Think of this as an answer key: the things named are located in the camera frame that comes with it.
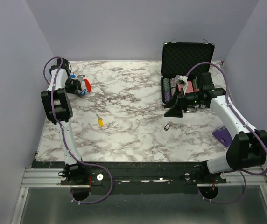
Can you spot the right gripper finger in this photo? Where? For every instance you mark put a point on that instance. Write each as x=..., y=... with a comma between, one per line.
x=176, y=110
x=170, y=99

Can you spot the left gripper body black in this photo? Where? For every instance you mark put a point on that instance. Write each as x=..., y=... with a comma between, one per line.
x=71, y=85

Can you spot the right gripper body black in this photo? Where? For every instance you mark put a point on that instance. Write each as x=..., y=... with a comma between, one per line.
x=193, y=99

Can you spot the key with blue label tag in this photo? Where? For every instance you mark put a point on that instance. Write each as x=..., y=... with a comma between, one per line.
x=83, y=92

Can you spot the red handled metal key holder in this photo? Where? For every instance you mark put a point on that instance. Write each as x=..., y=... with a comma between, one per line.
x=87, y=85

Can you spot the key with black tag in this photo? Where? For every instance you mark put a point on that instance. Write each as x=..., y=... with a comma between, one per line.
x=168, y=125

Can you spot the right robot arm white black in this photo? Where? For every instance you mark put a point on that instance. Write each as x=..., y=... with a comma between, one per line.
x=246, y=145

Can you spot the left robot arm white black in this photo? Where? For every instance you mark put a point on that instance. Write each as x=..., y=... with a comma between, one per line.
x=59, y=112

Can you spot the pink playing card deck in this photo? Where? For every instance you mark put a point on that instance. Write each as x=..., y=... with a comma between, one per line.
x=187, y=87

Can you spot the green purple chip stack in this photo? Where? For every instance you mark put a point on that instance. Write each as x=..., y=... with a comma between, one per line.
x=166, y=90

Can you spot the key with yellow tag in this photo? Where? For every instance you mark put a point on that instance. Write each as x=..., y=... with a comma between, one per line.
x=100, y=121

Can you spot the purple plastic object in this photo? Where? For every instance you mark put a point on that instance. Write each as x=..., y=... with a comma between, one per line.
x=222, y=134

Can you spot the black poker chip case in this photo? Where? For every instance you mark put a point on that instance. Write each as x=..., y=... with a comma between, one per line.
x=179, y=57

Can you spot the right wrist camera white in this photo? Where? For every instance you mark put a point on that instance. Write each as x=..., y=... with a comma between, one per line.
x=181, y=80

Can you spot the right aluminium rail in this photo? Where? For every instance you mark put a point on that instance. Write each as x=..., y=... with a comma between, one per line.
x=236, y=179

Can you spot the aluminium rail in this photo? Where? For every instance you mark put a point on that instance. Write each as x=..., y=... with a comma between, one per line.
x=41, y=178
x=236, y=179

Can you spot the black mounting base plate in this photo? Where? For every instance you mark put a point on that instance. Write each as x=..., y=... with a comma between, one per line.
x=129, y=178

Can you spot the left aluminium rail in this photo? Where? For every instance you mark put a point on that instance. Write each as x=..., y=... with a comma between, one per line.
x=41, y=178

